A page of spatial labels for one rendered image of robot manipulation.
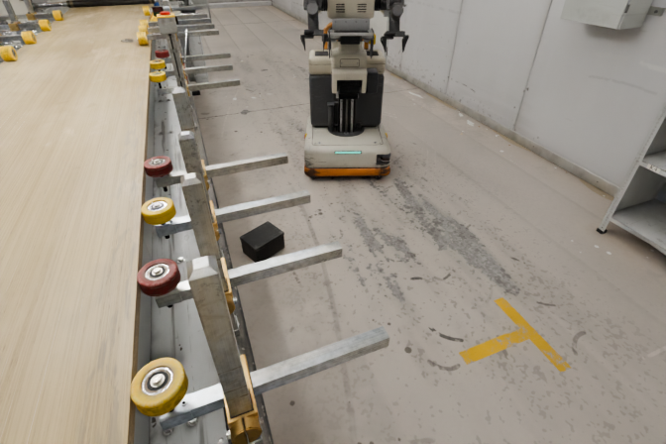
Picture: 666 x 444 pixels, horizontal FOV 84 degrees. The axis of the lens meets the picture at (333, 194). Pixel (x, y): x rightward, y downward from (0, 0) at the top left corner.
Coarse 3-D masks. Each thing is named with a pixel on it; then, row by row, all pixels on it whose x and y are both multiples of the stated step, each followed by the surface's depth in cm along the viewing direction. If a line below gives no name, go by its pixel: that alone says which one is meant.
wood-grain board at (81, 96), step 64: (0, 64) 208; (64, 64) 208; (128, 64) 208; (0, 128) 138; (64, 128) 138; (128, 128) 138; (0, 192) 103; (64, 192) 103; (128, 192) 103; (0, 256) 82; (64, 256) 82; (128, 256) 82; (0, 320) 68; (64, 320) 68; (128, 320) 68; (0, 384) 58; (64, 384) 58; (128, 384) 58
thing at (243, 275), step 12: (300, 252) 91; (312, 252) 91; (324, 252) 91; (336, 252) 92; (252, 264) 88; (264, 264) 88; (276, 264) 88; (288, 264) 88; (300, 264) 90; (312, 264) 92; (240, 276) 85; (252, 276) 86; (264, 276) 88; (180, 288) 82; (156, 300) 79; (168, 300) 81; (180, 300) 82
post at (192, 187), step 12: (180, 180) 65; (192, 180) 64; (192, 192) 65; (204, 192) 66; (192, 204) 66; (204, 204) 67; (192, 216) 67; (204, 216) 68; (192, 228) 69; (204, 228) 69; (204, 240) 71; (204, 252) 72; (216, 252) 73
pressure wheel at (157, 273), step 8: (152, 264) 79; (160, 264) 80; (168, 264) 79; (144, 272) 77; (152, 272) 77; (160, 272) 77; (168, 272) 77; (176, 272) 78; (144, 280) 75; (152, 280) 75; (160, 280) 75; (168, 280) 76; (176, 280) 78; (144, 288) 75; (152, 288) 75; (160, 288) 75; (168, 288) 77
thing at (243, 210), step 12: (300, 192) 112; (240, 204) 107; (252, 204) 107; (264, 204) 107; (276, 204) 109; (288, 204) 110; (300, 204) 112; (216, 216) 103; (228, 216) 105; (240, 216) 106; (156, 228) 98; (168, 228) 100; (180, 228) 101
